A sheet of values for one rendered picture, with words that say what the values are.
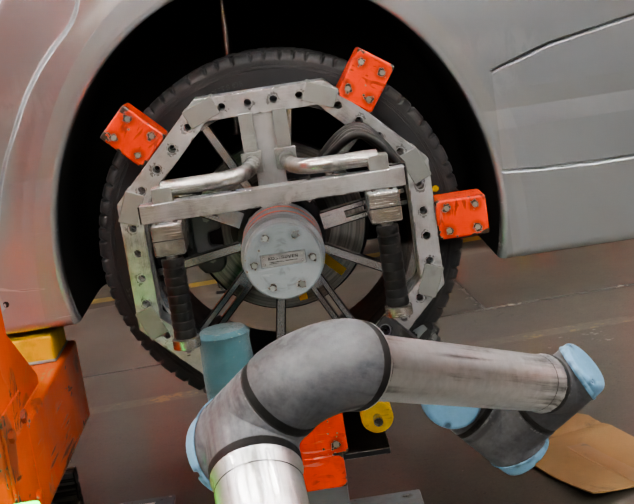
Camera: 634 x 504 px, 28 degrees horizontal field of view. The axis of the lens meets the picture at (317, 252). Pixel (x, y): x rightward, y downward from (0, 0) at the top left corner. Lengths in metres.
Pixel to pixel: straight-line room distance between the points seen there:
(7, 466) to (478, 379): 0.68
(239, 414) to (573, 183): 0.99
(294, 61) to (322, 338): 0.81
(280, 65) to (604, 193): 0.63
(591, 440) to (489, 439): 1.47
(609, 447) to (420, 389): 1.81
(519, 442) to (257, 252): 0.51
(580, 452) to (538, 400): 1.52
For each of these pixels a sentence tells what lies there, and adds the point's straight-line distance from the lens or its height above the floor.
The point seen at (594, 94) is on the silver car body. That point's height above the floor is 1.02.
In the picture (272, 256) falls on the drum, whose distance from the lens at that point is 2.03.
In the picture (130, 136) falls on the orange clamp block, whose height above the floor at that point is 1.07.
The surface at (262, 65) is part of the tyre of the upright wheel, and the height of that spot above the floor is 1.16.
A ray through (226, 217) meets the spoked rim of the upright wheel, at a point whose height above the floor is 0.90.
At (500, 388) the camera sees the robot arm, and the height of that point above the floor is 0.69.
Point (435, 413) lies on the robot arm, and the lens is 1.96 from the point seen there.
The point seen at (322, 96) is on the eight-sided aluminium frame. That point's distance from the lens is 2.14.
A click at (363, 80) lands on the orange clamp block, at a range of 2.14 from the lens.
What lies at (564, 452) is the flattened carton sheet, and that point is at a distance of 3.39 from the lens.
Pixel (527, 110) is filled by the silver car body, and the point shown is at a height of 1.01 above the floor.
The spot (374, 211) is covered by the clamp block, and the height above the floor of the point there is 0.92.
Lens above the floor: 1.25
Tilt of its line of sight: 11 degrees down
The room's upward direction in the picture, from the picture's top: 9 degrees counter-clockwise
